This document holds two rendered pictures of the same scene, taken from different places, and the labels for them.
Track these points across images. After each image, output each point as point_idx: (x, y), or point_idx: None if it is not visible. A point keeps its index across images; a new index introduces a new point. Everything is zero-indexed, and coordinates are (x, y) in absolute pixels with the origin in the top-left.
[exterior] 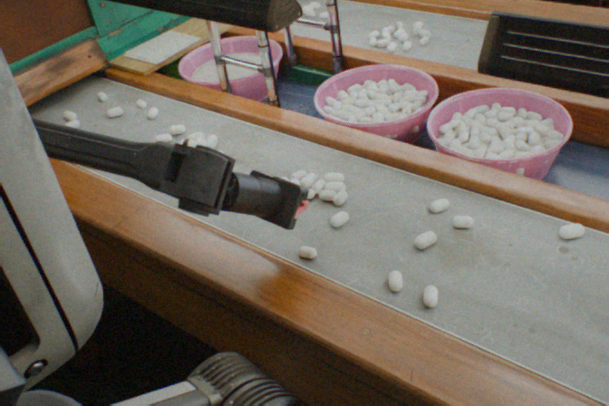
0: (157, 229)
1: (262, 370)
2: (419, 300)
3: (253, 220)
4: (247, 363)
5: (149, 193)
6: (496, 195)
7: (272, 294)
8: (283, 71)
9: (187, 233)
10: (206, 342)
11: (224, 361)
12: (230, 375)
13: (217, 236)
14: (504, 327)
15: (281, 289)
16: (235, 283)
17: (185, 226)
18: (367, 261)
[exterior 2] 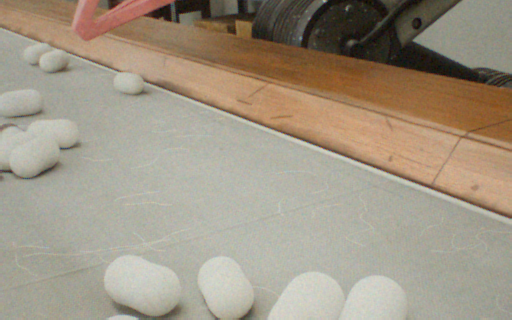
0: (426, 92)
1: (280, 26)
2: None
3: (178, 134)
4: (294, 9)
5: (497, 230)
6: None
7: (228, 41)
8: None
9: (347, 84)
10: None
11: None
12: None
13: (280, 77)
14: (6, 52)
15: (211, 43)
16: (276, 47)
17: (349, 91)
18: (54, 85)
